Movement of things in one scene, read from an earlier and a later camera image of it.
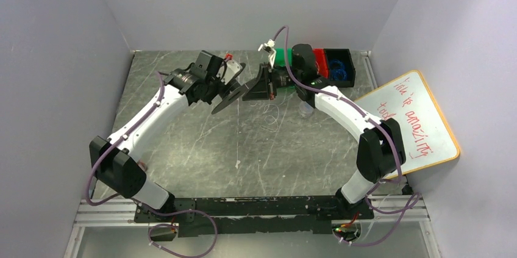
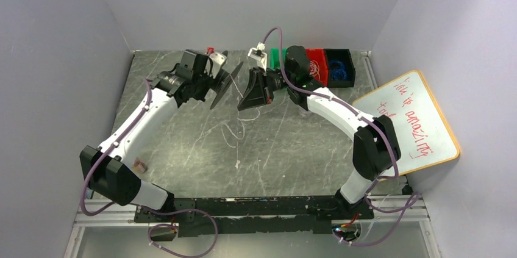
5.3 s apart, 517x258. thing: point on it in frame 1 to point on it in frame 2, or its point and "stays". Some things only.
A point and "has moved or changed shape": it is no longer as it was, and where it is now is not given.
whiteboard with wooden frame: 427,139 stays
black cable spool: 233,91 has moved or changed shape
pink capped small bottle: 141,163 stays
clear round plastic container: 305,109 stays
